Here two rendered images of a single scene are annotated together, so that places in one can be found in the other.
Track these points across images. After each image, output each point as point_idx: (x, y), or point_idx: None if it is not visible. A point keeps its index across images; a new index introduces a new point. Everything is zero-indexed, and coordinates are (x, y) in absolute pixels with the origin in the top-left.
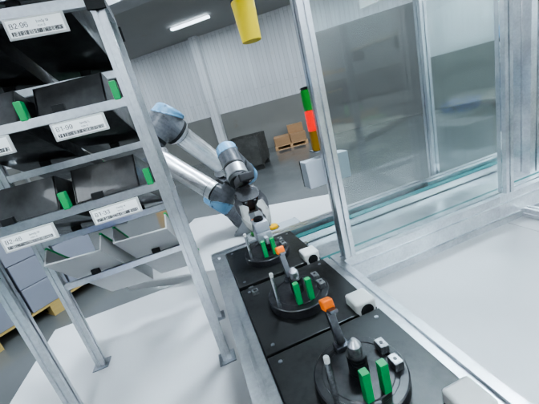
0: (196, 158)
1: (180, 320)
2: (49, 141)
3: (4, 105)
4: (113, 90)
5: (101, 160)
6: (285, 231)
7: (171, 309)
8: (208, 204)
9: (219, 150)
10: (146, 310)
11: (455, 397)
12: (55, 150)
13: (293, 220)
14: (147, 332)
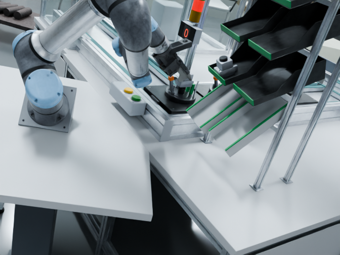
0: (79, 35)
1: (210, 157)
2: (301, 26)
3: (323, 8)
4: None
5: (251, 39)
6: (139, 88)
7: (200, 164)
8: (56, 102)
9: (155, 24)
10: (201, 179)
11: None
12: (294, 31)
13: (120, 83)
14: (224, 172)
